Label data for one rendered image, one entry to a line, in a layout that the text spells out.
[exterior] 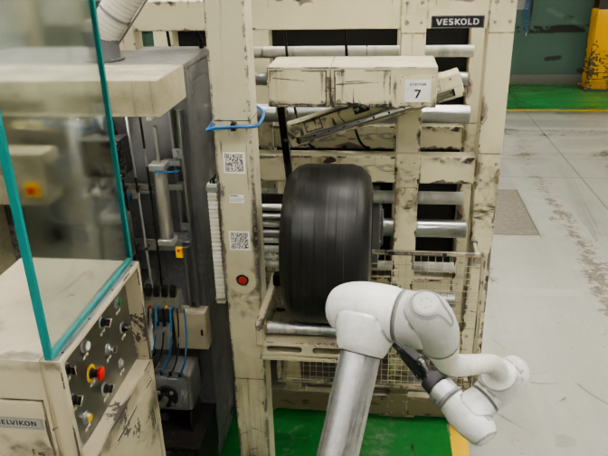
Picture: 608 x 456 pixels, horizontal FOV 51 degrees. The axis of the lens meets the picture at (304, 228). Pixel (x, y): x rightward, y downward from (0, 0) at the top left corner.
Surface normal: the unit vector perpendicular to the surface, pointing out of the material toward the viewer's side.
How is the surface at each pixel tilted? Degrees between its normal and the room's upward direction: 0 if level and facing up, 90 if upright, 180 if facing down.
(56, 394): 90
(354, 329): 60
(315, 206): 41
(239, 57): 90
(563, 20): 90
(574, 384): 0
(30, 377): 90
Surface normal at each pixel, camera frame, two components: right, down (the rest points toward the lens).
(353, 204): 0.18, -0.46
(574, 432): -0.03, -0.91
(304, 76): -0.11, 0.40
